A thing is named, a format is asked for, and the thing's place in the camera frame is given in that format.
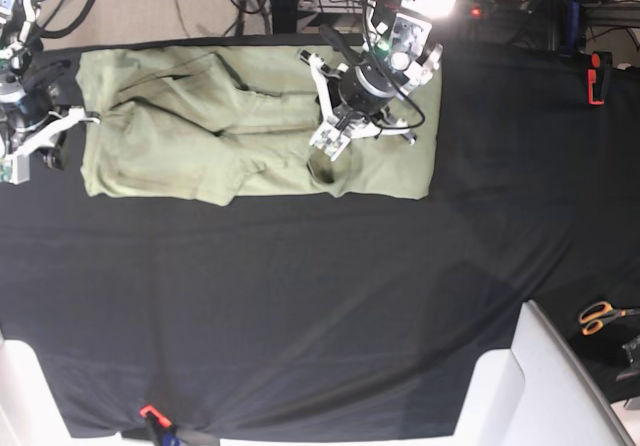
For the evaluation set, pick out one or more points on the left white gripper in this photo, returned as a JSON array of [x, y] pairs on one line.
[[354, 104]]

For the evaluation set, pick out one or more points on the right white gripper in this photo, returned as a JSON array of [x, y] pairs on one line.
[[46, 140]]

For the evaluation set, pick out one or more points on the green T-shirt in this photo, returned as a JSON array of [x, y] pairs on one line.
[[216, 123]]

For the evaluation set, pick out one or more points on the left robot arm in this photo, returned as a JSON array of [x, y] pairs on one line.
[[396, 42]]

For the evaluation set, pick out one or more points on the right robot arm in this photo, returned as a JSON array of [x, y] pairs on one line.
[[32, 121]]

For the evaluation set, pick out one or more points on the red clamp front edge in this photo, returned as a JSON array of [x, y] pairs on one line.
[[149, 412]]

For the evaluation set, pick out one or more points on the red clamp edge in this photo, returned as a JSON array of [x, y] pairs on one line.
[[598, 77], [149, 412]]

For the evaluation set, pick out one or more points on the red clamp right edge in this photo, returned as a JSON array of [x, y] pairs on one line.
[[598, 77]]

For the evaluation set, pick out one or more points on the white plastic bin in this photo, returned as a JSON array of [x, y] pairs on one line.
[[536, 392]]

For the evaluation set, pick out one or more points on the orange handled scissors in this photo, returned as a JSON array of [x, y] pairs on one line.
[[595, 317]]

